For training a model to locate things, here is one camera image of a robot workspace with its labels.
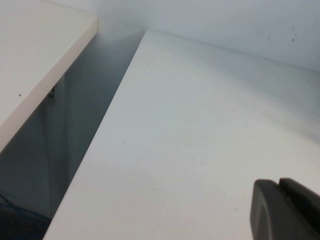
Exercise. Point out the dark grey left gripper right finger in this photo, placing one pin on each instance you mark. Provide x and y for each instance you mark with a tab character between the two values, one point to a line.
305	207

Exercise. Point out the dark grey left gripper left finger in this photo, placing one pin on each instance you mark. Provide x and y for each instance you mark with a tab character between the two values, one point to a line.
270	212

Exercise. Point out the white side table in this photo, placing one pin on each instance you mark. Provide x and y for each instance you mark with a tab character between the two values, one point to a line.
37	62

